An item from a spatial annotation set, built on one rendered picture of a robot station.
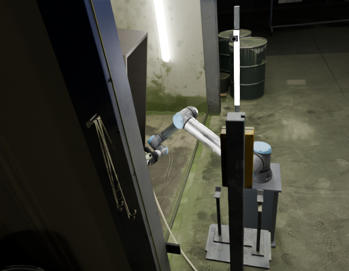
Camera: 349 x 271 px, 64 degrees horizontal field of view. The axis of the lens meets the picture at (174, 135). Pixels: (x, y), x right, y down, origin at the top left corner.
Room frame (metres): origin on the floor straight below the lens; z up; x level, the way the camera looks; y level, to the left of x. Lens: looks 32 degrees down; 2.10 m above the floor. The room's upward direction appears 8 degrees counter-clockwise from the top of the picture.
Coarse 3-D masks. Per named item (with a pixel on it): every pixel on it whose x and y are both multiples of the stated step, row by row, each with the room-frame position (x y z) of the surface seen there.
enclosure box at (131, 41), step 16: (128, 32) 2.28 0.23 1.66; (144, 32) 2.30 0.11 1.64; (128, 48) 1.89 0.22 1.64; (144, 48) 2.35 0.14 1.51; (128, 64) 2.39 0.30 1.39; (144, 64) 2.36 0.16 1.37; (144, 80) 2.36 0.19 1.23; (144, 96) 2.37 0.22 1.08; (144, 112) 2.38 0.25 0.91; (144, 128) 2.39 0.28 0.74; (144, 144) 2.40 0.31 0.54
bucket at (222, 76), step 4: (220, 76) 4.74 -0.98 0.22; (224, 76) 4.72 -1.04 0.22; (228, 76) 4.65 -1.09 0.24; (220, 80) 4.47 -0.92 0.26; (224, 80) 4.48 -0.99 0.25; (228, 80) 4.53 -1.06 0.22; (220, 84) 4.49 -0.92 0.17; (224, 84) 4.49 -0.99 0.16; (228, 84) 4.55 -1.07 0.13; (220, 88) 4.50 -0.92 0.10; (224, 88) 4.50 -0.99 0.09; (220, 92) 4.51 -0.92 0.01
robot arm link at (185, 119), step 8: (184, 112) 1.89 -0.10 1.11; (192, 112) 1.91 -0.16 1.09; (176, 120) 1.85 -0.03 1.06; (184, 120) 1.82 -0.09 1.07; (192, 120) 1.81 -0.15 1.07; (184, 128) 1.81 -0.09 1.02; (192, 128) 1.77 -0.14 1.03; (200, 128) 1.75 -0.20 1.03; (200, 136) 1.71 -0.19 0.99; (208, 136) 1.68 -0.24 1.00; (216, 136) 1.68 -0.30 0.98; (208, 144) 1.65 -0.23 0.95; (216, 144) 1.62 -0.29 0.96; (216, 152) 1.60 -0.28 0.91; (256, 160) 1.47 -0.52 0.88; (256, 168) 1.42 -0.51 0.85
